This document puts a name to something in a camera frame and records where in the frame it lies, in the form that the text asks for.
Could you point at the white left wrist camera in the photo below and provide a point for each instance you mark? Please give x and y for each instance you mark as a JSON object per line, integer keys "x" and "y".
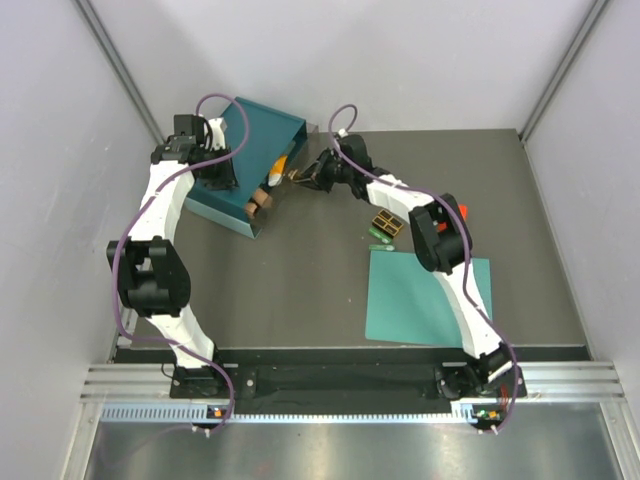
{"x": 216, "y": 130}

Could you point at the teal drawer organizer box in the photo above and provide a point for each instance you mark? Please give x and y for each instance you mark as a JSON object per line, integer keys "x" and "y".
{"x": 273, "y": 133}

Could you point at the red cube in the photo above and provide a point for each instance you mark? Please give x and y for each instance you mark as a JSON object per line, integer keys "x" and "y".
{"x": 463, "y": 211}

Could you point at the teal mat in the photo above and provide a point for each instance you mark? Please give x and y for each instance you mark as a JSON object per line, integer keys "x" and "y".
{"x": 407, "y": 304}

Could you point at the aluminium rail frame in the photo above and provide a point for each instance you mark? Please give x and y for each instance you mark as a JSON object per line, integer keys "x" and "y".
{"x": 359, "y": 421}

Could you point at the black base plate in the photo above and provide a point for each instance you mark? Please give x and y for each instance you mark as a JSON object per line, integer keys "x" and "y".
{"x": 319, "y": 385}

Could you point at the beige foundation tube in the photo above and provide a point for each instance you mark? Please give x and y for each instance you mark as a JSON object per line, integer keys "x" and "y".
{"x": 251, "y": 209}

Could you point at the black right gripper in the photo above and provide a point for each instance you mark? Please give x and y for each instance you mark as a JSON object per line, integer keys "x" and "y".
{"x": 317, "y": 169}

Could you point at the orange sunscreen tube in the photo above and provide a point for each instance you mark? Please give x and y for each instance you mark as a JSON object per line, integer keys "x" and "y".
{"x": 276, "y": 172}

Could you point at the green flat tube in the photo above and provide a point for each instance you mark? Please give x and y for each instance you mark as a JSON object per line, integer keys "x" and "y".
{"x": 386, "y": 248}

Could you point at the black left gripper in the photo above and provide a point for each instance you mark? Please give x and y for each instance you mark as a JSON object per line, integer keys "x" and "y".
{"x": 227, "y": 179}

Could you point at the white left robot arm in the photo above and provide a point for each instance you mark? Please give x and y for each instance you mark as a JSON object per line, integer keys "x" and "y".
{"x": 152, "y": 280}

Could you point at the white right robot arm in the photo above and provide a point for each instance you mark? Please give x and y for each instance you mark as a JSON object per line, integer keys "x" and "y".
{"x": 442, "y": 245}

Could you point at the green lip balm stick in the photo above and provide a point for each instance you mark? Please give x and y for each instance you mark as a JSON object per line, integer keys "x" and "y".
{"x": 382, "y": 237}

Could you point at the black gold lipstick case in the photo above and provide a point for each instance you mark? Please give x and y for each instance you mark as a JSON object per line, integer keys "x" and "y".
{"x": 381, "y": 214}

